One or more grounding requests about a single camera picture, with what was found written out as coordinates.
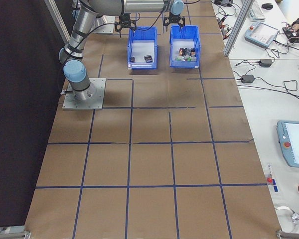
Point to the blue bin with battery pile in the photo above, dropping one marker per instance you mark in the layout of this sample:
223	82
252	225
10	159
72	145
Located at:
184	32

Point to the blue bin with white liner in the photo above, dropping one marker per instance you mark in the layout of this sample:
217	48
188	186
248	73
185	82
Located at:
142	33

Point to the black battery box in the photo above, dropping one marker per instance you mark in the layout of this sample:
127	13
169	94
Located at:
132	59
148	58

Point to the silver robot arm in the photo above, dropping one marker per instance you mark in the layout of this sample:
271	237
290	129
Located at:
79	32

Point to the black battery pack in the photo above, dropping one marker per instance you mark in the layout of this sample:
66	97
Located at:
188	50

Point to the orange battery pack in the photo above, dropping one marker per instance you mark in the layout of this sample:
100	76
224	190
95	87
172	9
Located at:
181	51

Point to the red battery pack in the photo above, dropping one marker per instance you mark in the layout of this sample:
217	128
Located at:
194	52

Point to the green battery pack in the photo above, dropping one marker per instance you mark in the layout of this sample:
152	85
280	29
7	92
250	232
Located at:
188	58

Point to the white battery pack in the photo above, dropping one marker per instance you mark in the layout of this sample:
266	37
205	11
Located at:
178	59

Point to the operator hand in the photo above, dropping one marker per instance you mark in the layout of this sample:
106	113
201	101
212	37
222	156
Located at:
295	25

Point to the white liner sheet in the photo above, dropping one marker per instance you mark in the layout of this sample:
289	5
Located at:
142	49

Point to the grey power adapter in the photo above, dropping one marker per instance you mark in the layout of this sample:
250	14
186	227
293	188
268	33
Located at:
224	2

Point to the white keyboard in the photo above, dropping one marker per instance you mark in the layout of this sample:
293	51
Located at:
257	11

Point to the light blue teach pendant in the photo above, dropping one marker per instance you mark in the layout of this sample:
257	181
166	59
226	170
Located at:
294	144
261	33

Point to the black computer mouse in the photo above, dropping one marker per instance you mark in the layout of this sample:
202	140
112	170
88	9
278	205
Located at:
267	5

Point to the black power adapter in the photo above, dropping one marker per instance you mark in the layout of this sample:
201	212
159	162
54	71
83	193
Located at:
265	62
247	78

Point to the red capped marker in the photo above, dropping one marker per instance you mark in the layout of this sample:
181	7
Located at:
270	179

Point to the blue tape piece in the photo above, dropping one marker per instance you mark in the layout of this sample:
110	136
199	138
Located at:
276	188

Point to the white paper strip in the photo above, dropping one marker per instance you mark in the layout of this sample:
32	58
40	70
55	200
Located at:
284	208

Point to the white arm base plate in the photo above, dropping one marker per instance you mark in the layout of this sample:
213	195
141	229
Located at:
107	28
97	99

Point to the aluminium camera post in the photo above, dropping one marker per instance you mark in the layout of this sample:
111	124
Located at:
235	27

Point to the aluminium frame bar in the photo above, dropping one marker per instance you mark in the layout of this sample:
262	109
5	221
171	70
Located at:
56	21

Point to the black frame cover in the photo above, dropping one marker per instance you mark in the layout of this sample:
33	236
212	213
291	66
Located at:
20	99

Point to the aluminium table corner rail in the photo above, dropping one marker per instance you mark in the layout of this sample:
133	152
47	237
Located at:
10	232
291	235

